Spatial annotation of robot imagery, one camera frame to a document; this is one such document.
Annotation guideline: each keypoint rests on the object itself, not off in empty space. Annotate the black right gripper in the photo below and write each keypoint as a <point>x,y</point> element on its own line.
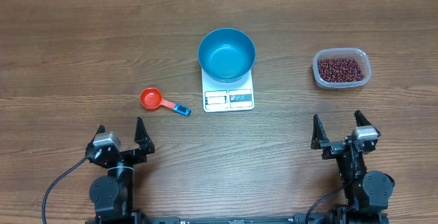
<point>331,148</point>

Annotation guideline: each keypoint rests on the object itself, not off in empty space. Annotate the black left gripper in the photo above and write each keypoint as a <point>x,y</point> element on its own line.
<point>145,146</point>

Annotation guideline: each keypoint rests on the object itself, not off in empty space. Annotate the red scoop blue handle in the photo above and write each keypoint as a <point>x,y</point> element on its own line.
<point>152,99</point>

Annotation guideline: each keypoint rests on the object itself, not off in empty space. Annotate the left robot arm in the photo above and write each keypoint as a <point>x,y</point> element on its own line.
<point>113,193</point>

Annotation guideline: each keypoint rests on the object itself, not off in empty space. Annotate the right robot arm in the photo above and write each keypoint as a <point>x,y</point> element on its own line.
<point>367,193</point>

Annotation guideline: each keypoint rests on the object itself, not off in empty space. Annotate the white digital kitchen scale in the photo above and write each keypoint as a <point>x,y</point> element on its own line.
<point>227,97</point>

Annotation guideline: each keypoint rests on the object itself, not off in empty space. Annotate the blue metal bowl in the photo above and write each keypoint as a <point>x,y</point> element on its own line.
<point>226,54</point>

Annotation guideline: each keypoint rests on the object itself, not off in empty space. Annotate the red beans pile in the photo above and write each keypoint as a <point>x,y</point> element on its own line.
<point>340,70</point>

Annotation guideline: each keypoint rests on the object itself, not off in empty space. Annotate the clear plastic container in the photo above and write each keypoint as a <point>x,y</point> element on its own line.
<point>350,53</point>

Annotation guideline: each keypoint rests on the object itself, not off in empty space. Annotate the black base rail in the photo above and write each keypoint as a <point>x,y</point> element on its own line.
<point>236,220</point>

